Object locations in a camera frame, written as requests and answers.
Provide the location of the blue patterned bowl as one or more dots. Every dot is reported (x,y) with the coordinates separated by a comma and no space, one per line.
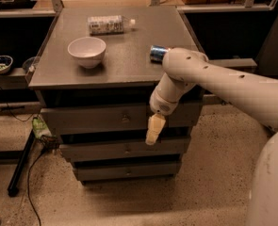
(5,64)

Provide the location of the green snack bag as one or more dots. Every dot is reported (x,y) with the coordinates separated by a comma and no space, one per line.
(42,133)

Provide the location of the grey left shelf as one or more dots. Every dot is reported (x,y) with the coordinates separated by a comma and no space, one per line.
(14,79)

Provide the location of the small clear glass bowl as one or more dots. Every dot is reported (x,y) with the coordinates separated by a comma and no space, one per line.
(31,64)

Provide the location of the grey middle drawer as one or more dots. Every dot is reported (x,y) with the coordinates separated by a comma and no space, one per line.
(123,149)

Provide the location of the grey drawer cabinet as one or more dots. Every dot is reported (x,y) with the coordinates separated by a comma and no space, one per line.
(126,75)

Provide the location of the blue soda can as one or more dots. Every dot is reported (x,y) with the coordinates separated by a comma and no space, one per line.
(158,52)

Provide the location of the grey top drawer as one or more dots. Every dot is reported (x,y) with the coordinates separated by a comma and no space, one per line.
(97,118)

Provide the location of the black metal table leg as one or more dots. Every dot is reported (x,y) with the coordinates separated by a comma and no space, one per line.
(13,185)

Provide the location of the white ceramic bowl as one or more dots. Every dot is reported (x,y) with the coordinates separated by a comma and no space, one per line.
(87,52)

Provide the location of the grey drawer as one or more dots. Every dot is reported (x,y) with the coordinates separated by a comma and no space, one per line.
(127,171)
(97,118)
(123,149)

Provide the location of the grey side ledge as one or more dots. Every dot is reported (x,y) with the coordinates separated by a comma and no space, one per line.
(241,64)

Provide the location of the grey bottom drawer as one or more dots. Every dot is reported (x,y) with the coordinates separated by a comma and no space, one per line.
(127,171)

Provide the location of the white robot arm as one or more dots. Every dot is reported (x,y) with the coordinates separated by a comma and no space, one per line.
(255,95)

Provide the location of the clear plastic water bottle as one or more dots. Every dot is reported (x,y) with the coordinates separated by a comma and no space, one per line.
(111,24)

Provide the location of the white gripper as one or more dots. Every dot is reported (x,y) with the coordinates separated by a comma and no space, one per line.
(161,104)

